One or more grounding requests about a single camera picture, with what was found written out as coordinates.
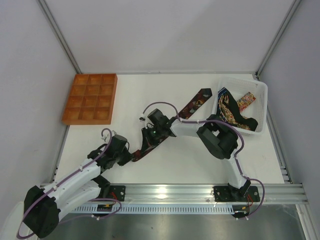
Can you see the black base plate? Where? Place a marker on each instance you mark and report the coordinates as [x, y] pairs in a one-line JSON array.
[[228, 193], [117, 192]]

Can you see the dark red patterned tie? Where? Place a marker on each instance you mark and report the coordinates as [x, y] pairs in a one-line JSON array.
[[197, 101]]

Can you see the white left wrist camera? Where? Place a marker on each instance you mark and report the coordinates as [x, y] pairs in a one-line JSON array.
[[107, 134]]

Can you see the white slotted cable duct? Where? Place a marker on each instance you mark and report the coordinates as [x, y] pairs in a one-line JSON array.
[[179, 209]]

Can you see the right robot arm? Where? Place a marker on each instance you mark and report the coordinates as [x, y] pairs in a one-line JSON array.
[[221, 140]]

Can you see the aluminium frame post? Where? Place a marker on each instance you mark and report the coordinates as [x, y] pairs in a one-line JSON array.
[[46, 11], [278, 36]]

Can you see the orange wooden compartment tray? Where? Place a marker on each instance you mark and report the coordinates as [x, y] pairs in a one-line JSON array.
[[91, 99]]

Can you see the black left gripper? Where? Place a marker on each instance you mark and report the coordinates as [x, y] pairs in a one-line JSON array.
[[125, 158]]

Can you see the white plastic mesh basket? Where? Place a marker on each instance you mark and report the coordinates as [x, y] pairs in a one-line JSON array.
[[238, 88]]

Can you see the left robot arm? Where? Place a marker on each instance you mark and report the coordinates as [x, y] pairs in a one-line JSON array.
[[45, 207]]

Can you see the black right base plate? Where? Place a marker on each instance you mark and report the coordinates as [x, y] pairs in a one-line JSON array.
[[228, 193]]

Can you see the left aluminium frame post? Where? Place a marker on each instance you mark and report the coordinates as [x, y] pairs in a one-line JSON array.
[[46, 11]]

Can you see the right aluminium frame post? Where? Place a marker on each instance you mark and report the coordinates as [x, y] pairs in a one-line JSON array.
[[278, 36]]

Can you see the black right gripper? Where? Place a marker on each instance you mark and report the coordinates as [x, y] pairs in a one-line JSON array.
[[148, 139]]

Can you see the aluminium mounting rail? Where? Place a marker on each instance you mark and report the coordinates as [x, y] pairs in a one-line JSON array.
[[275, 194]]

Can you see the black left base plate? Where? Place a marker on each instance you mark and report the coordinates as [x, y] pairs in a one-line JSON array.
[[117, 192]]

